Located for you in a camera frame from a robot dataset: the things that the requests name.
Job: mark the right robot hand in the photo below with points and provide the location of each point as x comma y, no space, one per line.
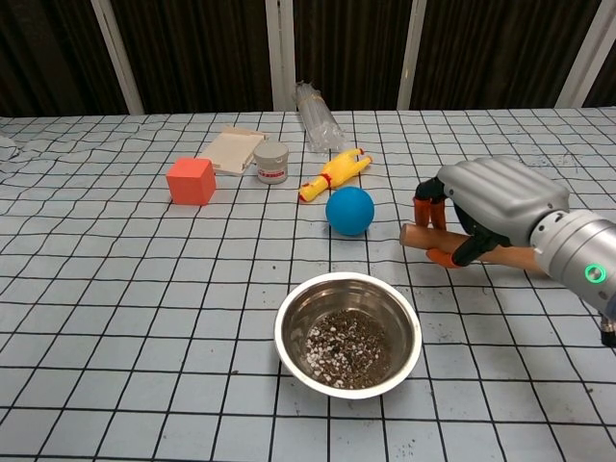
500,192

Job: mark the wooden stick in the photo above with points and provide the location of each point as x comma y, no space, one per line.
416,237

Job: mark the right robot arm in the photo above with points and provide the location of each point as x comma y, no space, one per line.
577,250

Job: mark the stainless steel bowl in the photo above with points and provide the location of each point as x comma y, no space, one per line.
293,351

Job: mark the blue ball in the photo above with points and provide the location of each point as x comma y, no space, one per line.
350,212

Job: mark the yellow rubber chicken toy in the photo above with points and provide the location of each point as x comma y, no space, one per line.
337,173

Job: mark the clear plastic tube bundle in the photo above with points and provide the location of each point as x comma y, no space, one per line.
322,122

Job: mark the crushed nut pieces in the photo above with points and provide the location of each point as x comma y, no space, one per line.
349,351

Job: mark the small grey jar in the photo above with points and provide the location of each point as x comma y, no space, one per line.
272,166

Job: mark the beige wooden board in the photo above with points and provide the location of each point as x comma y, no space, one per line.
231,149

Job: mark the orange cube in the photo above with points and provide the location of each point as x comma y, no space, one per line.
190,185

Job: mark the white frame post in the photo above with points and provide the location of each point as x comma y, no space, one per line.
280,55
410,53
584,53
118,58

